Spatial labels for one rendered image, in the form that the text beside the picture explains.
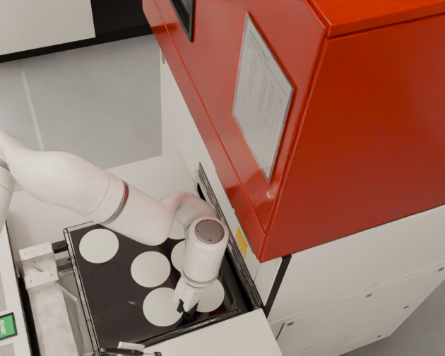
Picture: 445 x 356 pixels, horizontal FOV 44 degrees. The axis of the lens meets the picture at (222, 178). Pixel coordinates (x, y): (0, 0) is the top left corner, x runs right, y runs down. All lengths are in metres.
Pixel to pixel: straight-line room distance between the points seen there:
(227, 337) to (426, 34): 0.83
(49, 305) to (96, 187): 0.57
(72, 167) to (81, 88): 2.17
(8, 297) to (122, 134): 1.60
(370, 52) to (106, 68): 2.57
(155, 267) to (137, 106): 1.65
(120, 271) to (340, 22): 0.98
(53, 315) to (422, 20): 1.09
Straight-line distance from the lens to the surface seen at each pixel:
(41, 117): 3.00
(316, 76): 0.69
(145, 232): 1.04
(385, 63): 0.75
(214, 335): 1.32
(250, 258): 1.33
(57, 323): 1.44
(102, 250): 1.49
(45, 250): 1.50
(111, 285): 1.44
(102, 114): 2.96
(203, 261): 1.14
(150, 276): 1.44
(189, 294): 1.25
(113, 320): 1.41
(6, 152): 1.00
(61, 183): 0.94
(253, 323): 1.34
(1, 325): 1.38
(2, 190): 1.03
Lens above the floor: 2.21
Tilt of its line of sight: 55 degrees down
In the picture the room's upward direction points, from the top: 8 degrees clockwise
